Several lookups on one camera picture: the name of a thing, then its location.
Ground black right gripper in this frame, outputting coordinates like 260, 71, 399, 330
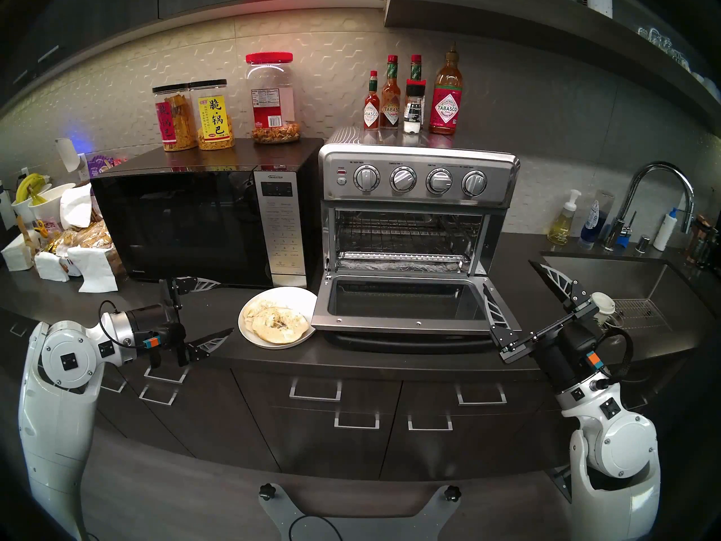
482, 261, 602, 396

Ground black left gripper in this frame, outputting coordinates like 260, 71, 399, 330
128, 276, 234, 368

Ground pale crusted bagel half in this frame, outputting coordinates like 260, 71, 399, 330
242, 299, 291, 327

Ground dark crusted bagel half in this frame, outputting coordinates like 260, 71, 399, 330
252, 307, 310, 344

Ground round white plate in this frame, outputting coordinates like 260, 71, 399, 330
238, 286, 319, 350

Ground glass toaster oven door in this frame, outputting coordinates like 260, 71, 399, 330
311, 272, 522, 354

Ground black microwave oven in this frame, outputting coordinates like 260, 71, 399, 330
90, 138, 324, 290

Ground foil covered oven tray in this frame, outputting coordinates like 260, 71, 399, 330
338, 260, 474, 274

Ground stainless steel toaster oven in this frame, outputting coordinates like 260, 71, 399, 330
318, 126, 522, 278

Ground silver oven control knob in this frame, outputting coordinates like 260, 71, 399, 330
460, 170, 489, 198
389, 166, 418, 194
353, 164, 381, 192
425, 167, 453, 196

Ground paper coffee cup white lid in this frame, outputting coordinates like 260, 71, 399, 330
590, 291, 620, 327

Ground stainless steel sink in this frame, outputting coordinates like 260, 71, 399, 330
529, 252, 716, 354

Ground yellow liquid soap dispenser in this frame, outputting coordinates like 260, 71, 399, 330
548, 189, 582, 246

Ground blue dish soap bottle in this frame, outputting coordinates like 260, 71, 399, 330
580, 199, 603, 243

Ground large white paper bag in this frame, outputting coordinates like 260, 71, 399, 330
68, 246, 119, 294

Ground chrome gooseneck faucet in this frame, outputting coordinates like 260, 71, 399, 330
604, 161, 695, 252

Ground bagged bread loaf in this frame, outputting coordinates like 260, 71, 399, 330
48, 221, 122, 276

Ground small white paper bag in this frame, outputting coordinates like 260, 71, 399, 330
1, 234, 34, 272
35, 251, 69, 282

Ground white bottle blue cap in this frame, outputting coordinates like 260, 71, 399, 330
653, 207, 679, 252

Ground white crumpled paper bag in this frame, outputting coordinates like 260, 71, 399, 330
59, 183, 94, 229

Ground copper lidded jar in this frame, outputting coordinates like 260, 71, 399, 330
688, 216, 710, 264

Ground purple snack packet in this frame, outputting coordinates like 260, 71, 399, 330
87, 156, 124, 179

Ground dark lower cabinet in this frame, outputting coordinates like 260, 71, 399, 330
0, 306, 693, 484

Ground red label snack jar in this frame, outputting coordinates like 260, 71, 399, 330
153, 85, 198, 152

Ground yellow label snack jar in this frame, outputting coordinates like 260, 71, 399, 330
190, 79, 235, 150

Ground yellow banana bunch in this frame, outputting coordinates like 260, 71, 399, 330
14, 172, 50, 203

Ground clear jar red lid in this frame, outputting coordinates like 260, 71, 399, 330
246, 52, 302, 144

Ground large Tabasco sriracha bottle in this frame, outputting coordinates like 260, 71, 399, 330
430, 43, 464, 135

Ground medium Tabasco sauce bottle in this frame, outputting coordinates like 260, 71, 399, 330
381, 55, 402, 129

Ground small Tabasco sauce bottle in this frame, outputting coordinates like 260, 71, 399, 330
363, 70, 381, 130

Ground green neck Tabasco bottle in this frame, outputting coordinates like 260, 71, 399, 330
408, 54, 424, 123

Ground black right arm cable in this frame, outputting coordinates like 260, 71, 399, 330
600, 327, 634, 384

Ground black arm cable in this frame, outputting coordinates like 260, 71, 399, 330
600, 327, 634, 384
99, 299, 148, 350

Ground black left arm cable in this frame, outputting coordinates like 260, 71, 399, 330
99, 299, 148, 350

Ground wire sink grid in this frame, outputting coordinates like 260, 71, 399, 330
611, 298, 671, 332

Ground wire oven rack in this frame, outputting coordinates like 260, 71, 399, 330
337, 207, 484, 263

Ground white wall dispenser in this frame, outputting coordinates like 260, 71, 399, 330
55, 138, 82, 173

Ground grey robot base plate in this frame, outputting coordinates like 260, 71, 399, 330
259, 484, 462, 541

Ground black base cable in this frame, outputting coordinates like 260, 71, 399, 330
289, 514, 341, 541

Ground dark open wall shelf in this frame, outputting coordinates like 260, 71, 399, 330
385, 0, 721, 135

